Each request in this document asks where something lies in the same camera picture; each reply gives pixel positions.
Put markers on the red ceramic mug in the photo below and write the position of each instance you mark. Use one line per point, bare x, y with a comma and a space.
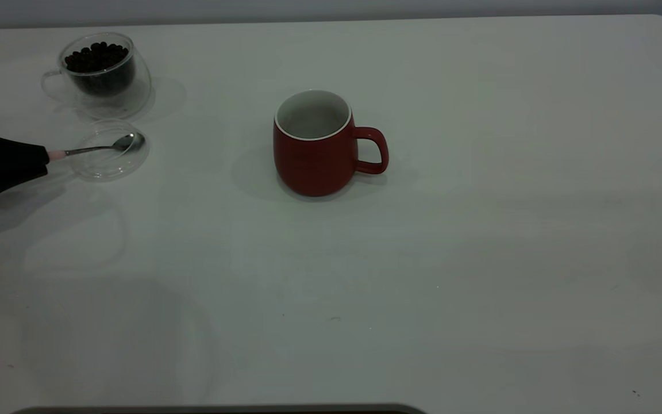
314, 167

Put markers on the dark coffee beans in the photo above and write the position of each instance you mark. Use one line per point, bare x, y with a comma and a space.
101, 66

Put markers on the clear glass round dish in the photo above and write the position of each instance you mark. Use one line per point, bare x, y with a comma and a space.
107, 169

